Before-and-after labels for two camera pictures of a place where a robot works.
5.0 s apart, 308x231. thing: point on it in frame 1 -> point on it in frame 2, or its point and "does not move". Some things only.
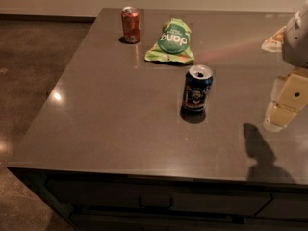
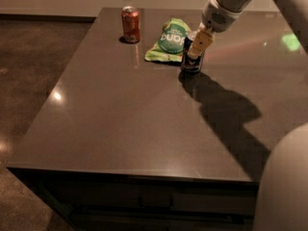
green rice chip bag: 173,43 does not move
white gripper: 296,43 -> 218,17
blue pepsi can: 197,84 -> 191,65
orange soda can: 130,16 does not move
